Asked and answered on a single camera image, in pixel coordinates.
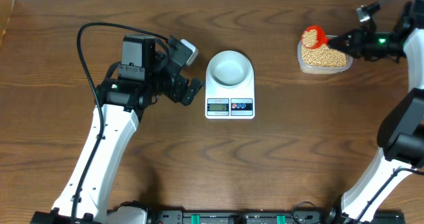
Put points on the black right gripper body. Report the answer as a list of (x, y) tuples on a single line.
[(366, 44)]

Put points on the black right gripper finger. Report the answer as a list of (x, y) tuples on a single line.
[(343, 39), (340, 46)]

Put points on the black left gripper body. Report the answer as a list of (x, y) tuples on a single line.
[(173, 91)]

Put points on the red plastic measuring scoop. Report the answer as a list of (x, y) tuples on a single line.
[(314, 37)]

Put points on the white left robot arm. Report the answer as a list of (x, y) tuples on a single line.
[(148, 68)]

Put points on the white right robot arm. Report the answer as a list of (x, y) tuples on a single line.
[(400, 136)]

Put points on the white digital kitchen scale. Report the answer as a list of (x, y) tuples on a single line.
[(229, 103)]

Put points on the white round bowl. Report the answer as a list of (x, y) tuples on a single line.
[(230, 69)]

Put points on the clear plastic container of beans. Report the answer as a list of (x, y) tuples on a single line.
[(322, 60)]

